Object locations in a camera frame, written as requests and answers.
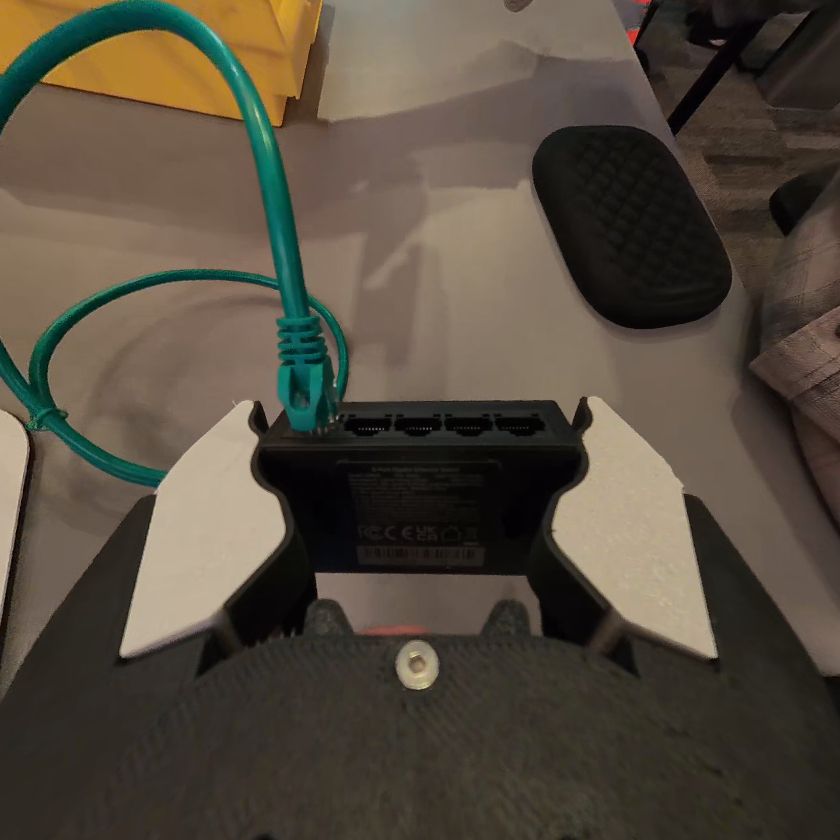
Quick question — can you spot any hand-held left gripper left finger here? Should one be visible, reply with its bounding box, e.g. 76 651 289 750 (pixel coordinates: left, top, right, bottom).
118 399 316 658

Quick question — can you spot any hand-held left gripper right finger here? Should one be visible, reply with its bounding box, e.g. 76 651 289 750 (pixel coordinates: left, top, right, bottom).
527 395 719 660

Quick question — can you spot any black ethernet port block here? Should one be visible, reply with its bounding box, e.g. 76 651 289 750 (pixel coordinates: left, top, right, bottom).
256 399 587 577

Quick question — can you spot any green ethernet cable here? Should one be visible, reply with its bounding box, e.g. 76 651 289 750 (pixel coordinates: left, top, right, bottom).
0 0 350 490

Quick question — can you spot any white base clear stand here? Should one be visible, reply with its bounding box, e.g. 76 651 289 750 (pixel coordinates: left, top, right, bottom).
0 410 30 618

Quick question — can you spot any black mesh pad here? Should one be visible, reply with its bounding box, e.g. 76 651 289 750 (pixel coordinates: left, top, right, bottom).
532 125 734 330

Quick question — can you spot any black metal leg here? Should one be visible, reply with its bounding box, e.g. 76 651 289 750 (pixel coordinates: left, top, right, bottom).
666 16 772 135

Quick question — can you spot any yellow plastic bin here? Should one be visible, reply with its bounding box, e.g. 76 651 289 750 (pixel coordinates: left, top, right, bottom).
0 0 324 127

